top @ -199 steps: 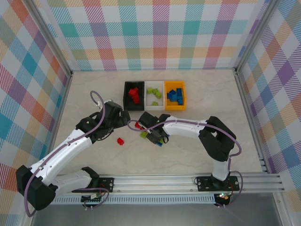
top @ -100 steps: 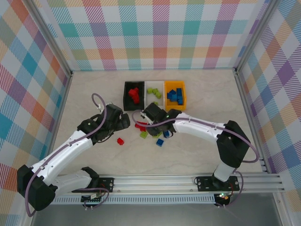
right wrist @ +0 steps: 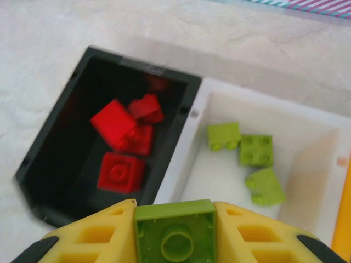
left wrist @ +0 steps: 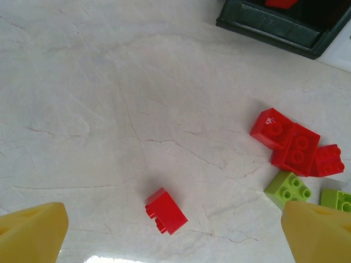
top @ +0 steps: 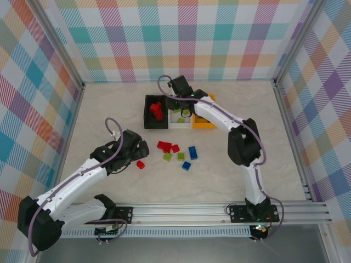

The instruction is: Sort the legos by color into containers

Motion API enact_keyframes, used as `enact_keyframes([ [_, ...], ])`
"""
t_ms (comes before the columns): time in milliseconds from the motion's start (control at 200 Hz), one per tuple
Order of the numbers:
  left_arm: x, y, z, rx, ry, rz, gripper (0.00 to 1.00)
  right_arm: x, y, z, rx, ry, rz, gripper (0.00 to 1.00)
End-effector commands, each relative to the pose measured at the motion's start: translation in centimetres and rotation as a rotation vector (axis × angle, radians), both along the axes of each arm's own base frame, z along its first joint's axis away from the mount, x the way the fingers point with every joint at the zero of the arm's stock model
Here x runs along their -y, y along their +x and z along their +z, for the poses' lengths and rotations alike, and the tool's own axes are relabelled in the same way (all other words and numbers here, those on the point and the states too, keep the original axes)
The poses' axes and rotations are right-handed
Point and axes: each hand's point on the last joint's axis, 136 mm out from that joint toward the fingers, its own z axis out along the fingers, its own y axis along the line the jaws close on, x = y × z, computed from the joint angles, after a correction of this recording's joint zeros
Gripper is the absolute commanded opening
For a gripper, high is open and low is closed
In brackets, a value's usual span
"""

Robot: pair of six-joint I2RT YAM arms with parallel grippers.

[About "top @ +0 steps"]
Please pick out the blue lego brick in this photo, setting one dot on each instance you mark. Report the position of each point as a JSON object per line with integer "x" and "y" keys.
{"x": 193, "y": 153}
{"x": 186, "y": 165}

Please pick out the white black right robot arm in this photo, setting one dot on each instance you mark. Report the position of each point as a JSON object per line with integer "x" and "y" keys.
{"x": 216, "y": 115}

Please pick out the white plastic bin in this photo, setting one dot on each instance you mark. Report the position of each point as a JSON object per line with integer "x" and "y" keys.
{"x": 175, "y": 126}

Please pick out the yellow plastic bin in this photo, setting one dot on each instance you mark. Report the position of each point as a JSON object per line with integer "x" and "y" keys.
{"x": 203, "y": 124}

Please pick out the black plastic bin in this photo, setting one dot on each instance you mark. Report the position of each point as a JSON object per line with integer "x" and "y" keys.
{"x": 146, "y": 123}

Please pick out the small controller circuit board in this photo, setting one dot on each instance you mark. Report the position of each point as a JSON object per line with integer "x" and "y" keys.
{"x": 109, "y": 231}
{"x": 260, "y": 231}

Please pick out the aluminium side rail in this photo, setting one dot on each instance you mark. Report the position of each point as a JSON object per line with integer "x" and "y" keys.
{"x": 291, "y": 137}
{"x": 68, "y": 137}

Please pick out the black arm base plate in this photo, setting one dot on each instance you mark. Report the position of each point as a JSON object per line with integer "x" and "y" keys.
{"x": 235, "y": 215}
{"x": 126, "y": 215}

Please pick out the aluminium mounting rail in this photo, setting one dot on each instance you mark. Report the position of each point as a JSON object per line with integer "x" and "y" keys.
{"x": 178, "y": 213}

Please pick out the aluminium frame post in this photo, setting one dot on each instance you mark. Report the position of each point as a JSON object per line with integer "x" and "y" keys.
{"x": 61, "y": 41}
{"x": 294, "y": 41}

